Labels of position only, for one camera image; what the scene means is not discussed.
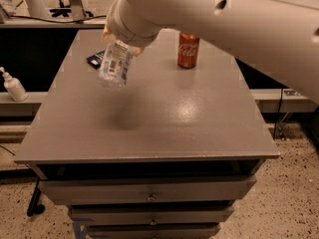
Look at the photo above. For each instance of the blue label plastic water bottle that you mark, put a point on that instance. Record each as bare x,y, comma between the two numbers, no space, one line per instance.
115,65

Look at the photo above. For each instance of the grey drawer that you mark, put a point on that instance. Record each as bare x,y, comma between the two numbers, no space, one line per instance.
152,190
170,231
151,215

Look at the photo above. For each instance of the dark blue snack bar wrapper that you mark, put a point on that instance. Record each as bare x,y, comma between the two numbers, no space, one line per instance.
96,59

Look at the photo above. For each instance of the middle grey drawer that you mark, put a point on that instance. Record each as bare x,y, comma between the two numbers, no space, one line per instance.
151,215

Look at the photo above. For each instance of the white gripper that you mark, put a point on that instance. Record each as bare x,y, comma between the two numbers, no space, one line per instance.
120,30

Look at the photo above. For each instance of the black caster wheel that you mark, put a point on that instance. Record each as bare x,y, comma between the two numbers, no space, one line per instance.
35,208

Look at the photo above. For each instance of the top grey drawer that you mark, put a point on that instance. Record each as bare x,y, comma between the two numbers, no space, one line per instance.
152,190

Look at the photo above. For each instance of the red cola can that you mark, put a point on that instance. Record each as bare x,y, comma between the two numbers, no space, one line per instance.
188,46

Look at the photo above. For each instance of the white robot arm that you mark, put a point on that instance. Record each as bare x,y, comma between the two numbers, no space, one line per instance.
279,38

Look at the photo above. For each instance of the bottom grey drawer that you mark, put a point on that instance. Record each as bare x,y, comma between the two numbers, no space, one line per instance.
170,231

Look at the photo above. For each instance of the grey metal post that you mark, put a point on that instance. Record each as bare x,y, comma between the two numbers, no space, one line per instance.
77,10

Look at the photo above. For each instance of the white pump dispenser bottle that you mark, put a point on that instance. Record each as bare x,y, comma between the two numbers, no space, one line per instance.
13,87

